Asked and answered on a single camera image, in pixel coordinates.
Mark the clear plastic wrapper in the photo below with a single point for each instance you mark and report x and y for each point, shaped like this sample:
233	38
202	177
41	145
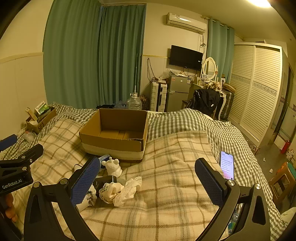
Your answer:
30	136

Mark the dark cloth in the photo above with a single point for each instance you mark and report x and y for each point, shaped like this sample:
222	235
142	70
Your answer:
105	106

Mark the narrow green curtain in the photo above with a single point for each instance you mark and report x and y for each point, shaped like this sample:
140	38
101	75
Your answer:
219	51

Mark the white louvered wardrobe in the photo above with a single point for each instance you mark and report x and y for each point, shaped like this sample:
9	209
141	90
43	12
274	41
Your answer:
256	92

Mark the black jacket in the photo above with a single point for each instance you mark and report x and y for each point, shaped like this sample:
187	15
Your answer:
205	100

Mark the beige plaid blanket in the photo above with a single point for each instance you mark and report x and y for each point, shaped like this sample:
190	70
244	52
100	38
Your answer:
161	185

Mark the smartphone with lit screen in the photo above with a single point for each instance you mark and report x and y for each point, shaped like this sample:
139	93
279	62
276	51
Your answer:
226	164

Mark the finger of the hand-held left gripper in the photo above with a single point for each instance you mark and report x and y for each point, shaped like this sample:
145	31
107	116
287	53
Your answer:
32	153
8	141

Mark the wooden stool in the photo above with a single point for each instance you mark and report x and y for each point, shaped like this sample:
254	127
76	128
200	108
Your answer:
281	183

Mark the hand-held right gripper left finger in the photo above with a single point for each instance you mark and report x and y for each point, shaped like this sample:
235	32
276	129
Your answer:
85	180

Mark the oval white vanity mirror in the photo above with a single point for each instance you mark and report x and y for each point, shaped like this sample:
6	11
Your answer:
210	67

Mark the white pole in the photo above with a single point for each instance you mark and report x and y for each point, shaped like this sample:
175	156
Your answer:
135	74

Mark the grey mini fridge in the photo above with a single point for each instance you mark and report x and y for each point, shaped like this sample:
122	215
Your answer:
178	92

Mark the white air conditioner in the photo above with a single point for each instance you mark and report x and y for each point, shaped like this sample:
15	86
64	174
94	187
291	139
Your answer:
185	22

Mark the tan fluffy bundle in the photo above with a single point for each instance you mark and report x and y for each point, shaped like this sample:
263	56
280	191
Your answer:
214	86

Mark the dark checked suitcase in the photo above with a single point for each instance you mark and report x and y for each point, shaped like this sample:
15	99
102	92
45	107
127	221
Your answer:
227	104

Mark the small cardboard box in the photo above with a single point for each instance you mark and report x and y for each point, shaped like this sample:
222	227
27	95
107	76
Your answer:
44	125

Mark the red fire extinguisher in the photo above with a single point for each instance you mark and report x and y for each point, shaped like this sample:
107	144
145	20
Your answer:
285	147

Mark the beige carton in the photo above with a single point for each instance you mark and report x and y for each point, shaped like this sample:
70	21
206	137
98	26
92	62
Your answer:
31	114

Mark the black wall television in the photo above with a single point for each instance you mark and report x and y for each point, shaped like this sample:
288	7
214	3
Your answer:
185	58

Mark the green corner curtain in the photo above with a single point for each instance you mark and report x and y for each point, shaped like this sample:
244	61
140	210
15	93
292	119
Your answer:
122	58

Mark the green checked bedding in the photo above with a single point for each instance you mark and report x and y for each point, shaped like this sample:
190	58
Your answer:
185	125

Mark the white bear figurine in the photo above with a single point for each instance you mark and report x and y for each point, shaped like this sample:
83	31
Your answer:
113	168

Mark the crumpled clear plastic bag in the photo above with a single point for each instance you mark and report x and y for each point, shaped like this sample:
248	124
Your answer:
120	105

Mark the black container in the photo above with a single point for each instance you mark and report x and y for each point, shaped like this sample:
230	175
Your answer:
105	179

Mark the green carton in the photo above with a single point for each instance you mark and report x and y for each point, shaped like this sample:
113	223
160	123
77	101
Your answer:
42	107

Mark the large clear water jug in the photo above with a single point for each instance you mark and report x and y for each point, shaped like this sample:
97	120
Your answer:
134	103

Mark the cream lace-trimmed cloth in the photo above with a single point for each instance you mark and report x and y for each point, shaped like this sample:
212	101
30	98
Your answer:
109	193

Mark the white sock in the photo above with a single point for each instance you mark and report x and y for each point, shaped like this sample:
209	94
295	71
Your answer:
91	198

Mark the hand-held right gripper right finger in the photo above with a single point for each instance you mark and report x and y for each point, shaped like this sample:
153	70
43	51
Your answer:
210	183

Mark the small blue box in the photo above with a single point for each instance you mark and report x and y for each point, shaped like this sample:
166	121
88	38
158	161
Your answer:
104	158

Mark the white ribbed suitcase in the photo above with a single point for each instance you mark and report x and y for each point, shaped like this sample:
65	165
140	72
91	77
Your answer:
158	97

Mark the wide green curtain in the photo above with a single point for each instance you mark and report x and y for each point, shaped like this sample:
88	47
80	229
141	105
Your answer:
71	58

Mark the dark floral bag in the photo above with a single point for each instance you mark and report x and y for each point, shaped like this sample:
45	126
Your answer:
144	102

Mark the person's left hand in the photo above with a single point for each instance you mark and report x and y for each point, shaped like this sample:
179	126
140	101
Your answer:
11	208

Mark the ceiling lamp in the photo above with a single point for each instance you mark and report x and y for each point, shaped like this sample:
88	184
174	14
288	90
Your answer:
261	2

